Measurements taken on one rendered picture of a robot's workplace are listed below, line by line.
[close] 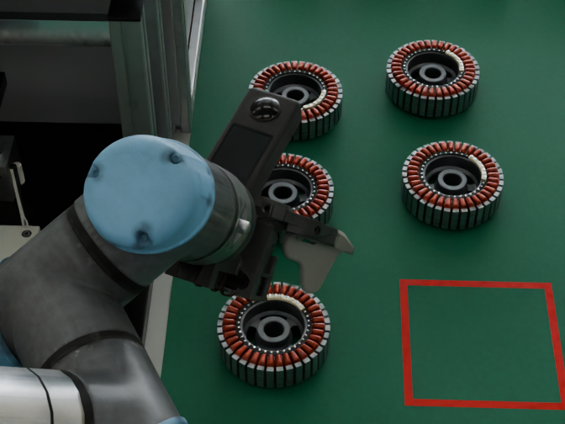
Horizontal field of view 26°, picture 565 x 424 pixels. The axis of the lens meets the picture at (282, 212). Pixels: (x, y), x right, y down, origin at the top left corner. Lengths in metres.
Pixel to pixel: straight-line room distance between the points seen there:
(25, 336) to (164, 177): 0.14
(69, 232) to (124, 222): 0.05
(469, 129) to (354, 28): 0.23
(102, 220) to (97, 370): 0.09
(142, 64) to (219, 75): 0.38
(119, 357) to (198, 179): 0.12
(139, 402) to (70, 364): 0.05
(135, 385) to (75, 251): 0.11
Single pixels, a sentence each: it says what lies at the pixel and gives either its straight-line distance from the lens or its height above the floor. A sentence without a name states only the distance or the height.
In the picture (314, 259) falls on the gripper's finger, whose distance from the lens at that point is 1.04.
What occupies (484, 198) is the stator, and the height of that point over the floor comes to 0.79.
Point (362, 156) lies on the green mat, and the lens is 1.43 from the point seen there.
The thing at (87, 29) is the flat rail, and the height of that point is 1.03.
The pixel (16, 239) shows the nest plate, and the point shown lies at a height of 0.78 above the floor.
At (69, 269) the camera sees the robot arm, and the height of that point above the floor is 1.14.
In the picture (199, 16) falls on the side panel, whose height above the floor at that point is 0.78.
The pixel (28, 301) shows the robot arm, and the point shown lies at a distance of 0.80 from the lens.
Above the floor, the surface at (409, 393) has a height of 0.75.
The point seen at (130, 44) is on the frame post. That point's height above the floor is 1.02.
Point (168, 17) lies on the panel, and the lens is 1.34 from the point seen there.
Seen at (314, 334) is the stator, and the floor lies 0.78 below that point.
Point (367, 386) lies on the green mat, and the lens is 1.22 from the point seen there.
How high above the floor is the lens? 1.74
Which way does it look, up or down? 47 degrees down
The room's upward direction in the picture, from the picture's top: straight up
